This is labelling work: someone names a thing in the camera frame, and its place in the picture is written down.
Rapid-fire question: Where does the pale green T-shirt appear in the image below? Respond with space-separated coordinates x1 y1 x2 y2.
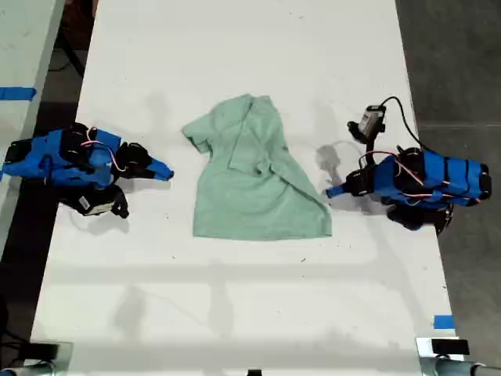
180 93 333 242

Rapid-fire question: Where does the long blue tape strip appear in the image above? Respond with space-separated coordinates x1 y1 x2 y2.
0 86 38 103

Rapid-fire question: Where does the white side table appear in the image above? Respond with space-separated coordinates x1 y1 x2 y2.
0 0 67 251

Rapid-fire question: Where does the square blue tape piece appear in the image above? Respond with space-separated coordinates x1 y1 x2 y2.
433 314 456 331

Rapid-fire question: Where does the metal table clamp plate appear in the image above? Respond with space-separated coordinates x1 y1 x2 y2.
415 336 471 376
23 341 74 376

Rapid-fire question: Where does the small black box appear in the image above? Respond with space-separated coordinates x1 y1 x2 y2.
28 342 60 362
431 338 470 356

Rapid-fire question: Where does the grey metal tube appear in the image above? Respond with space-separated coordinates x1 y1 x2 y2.
420 358 501 376

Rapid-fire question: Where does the camera black stalk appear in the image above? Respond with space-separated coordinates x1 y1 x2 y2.
362 131 384 158

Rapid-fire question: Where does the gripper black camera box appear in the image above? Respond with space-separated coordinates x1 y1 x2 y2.
75 184 131 219
346 104 387 143

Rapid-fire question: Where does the camera black cable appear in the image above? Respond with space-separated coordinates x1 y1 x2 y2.
380 96 428 152

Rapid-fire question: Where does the black floor cable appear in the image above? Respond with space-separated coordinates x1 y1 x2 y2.
49 37 86 78

